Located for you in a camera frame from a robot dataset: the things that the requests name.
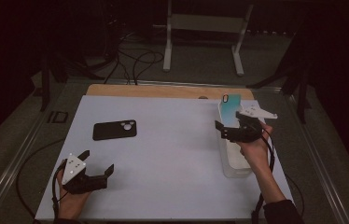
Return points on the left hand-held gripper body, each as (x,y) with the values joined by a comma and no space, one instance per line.
(82,183)

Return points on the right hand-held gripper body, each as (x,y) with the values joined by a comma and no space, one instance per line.
(247,132)

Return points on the iridescent phone case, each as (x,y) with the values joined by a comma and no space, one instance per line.
(229,110)

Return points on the white plastic bin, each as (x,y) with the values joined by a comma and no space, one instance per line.
(234,161)

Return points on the black phone case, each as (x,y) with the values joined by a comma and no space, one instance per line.
(113,130)

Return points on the person's right hand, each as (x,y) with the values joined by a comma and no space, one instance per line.
(255,152)

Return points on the person's left hand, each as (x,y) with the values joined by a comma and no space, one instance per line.
(70,205)

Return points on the white table mat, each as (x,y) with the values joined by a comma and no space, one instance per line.
(169,155)

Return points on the black tripod stand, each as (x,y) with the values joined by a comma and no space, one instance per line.
(45,93)
(301,102)

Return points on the white metal stand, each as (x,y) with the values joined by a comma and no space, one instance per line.
(206,23)

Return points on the metal floor rail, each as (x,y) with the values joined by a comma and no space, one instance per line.
(24,155)
(315,155)

